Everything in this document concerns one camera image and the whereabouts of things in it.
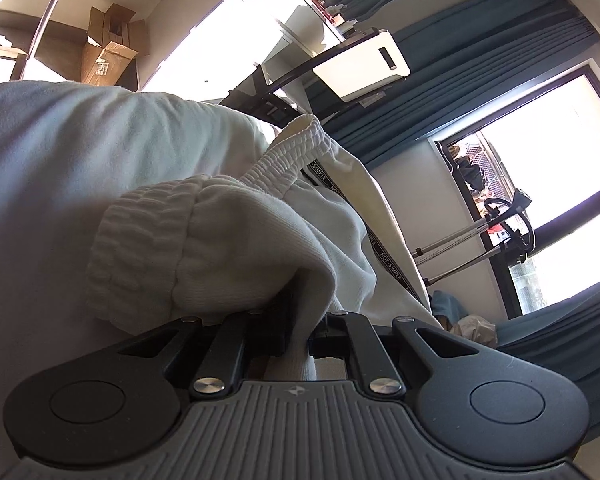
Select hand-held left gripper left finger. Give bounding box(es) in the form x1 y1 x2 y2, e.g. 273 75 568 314
115 292 308 397

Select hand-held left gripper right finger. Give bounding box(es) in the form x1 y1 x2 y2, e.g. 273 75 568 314
309 311 502 397

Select white sweatpants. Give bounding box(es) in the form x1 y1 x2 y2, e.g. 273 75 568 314
85 114 452 386

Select small teal cloth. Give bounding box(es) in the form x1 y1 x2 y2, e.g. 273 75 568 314
430 291 466 329

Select crumpled beige bag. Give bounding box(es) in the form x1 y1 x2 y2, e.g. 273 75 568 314
450 312 499 349

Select teal window curtain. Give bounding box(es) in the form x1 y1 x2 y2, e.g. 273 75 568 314
305 0 600 167
495 270 600 402

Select white bed sheet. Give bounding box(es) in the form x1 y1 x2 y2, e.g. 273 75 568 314
0 81 281 480

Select black framed window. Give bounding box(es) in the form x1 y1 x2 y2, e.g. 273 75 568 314
429 59 600 322

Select white air purifier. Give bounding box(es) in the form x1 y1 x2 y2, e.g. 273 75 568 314
312 29 412 104

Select open cardboard box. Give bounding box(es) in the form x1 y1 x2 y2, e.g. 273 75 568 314
80 4 149 92

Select row of small bottles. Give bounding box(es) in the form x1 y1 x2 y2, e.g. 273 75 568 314
310 0 362 36

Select curved metal pole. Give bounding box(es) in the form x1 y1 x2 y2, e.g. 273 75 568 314
9 0 82 82

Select black curved table frame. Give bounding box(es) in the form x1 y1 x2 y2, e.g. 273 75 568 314
219 35 381 129

